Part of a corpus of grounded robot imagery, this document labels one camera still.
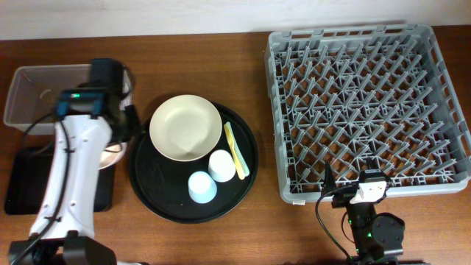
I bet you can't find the beige plate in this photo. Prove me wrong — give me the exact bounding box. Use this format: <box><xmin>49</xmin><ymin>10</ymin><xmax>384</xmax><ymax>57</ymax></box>
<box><xmin>149</xmin><ymin>94</ymin><xmax>222</xmax><ymax>162</ymax></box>

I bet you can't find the pale green plastic utensil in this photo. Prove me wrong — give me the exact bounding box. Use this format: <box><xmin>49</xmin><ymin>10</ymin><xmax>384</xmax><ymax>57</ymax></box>
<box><xmin>224</xmin><ymin>121</ymin><xmax>249</xmax><ymax>177</ymax></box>

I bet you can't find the pink bowl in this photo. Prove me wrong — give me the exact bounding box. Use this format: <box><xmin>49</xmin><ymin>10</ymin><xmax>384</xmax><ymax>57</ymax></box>
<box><xmin>99</xmin><ymin>143</ymin><xmax>127</xmax><ymax>169</ymax></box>

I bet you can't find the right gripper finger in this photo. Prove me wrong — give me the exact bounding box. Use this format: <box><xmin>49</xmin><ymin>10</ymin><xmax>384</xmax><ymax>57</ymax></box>
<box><xmin>321</xmin><ymin>162</ymin><xmax>337</xmax><ymax>196</ymax></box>
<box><xmin>365</xmin><ymin>158</ymin><xmax>380</xmax><ymax>172</ymax></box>

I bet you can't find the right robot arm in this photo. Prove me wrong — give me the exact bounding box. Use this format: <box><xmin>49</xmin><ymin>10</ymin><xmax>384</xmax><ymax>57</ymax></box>
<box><xmin>315</xmin><ymin>158</ymin><xmax>405</xmax><ymax>264</ymax></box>

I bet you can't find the light blue cup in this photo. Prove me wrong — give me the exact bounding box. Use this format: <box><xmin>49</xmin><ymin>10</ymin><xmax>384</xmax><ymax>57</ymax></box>
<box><xmin>188</xmin><ymin>171</ymin><xmax>217</xmax><ymax>204</ymax></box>

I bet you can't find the clear plastic bin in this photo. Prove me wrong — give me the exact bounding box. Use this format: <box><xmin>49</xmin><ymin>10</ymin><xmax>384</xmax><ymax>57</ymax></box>
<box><xmin>3</xmin><ymin>64</ymin><xmax>105</xmax><ymax>136</ymax></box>

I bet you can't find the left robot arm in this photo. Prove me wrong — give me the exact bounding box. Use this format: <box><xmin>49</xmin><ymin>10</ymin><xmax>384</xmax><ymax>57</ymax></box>
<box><xmin>8</xmin><ymin>58</ymin><xmax>142</xmax><ymax>264</ymax></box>

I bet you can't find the round black serving tray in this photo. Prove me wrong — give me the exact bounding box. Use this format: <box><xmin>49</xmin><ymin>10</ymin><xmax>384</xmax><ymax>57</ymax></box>
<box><xmin>128</xmin><ymin>103</ymin><xmax>259</xmax><ymax>224</ymax></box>

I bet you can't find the white cup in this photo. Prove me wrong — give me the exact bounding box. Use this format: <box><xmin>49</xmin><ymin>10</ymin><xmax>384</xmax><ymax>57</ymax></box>
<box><xmin>208</xmin><ymin>149</ymin><xmax>236</xmax><ymax>183</ymax></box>

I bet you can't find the grey dishwasher rack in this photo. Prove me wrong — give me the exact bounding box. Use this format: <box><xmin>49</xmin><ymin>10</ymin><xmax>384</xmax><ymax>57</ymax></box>
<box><xmin>265</xmin><ymin>24</ymin><xmax>470</xmax><ymax>205</ymax></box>

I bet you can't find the black rectangular tray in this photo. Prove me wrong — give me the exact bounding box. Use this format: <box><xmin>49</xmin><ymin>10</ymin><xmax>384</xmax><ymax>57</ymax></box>
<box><xmin>4</xmin><ymin>147</ymin><xmax>115</xmax><ymax>215</ymax></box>

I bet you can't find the yellow plastic utensil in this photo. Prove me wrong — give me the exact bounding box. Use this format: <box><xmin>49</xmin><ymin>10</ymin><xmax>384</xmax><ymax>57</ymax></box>
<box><xmin>224</xmin><ymin>122</ymin><xmax>245</xmax><ymax>180</ymax></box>

